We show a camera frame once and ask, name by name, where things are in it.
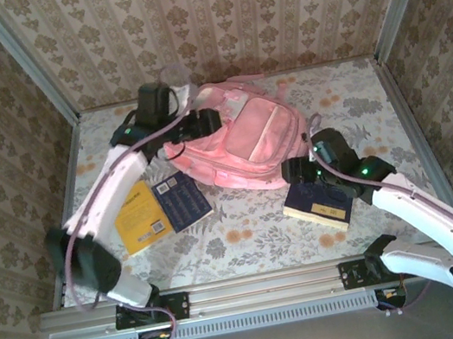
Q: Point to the floral tablecloth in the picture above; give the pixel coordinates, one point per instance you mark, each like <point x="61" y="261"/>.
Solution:
<point x="256" y="239"/>

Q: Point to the aluminium side rail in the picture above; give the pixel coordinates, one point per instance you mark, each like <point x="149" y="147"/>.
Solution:
<point x="411" y="123"/>
<point x="72" y="170"/>

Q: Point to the pink backpack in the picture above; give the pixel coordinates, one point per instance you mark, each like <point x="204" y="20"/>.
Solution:
<point x="256" y="138"/>

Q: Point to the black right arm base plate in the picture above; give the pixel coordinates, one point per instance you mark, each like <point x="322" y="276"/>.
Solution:
<point x="350" y="275"/>

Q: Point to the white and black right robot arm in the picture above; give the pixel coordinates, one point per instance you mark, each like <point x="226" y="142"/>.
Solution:
<point x="419" y="265"/>

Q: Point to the aluminium front rail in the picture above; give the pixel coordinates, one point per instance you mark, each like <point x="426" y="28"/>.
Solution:
<point x="265" y="290"/>

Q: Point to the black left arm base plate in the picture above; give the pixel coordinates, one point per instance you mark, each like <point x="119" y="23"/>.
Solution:
<point x="180" y="305"/>

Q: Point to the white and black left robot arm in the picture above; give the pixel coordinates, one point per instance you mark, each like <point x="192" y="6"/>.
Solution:
<point x="115" y="184"/>

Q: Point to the dark blue book with barcode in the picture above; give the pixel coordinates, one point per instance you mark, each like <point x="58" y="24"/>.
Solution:
<point x="182" y="203"/>

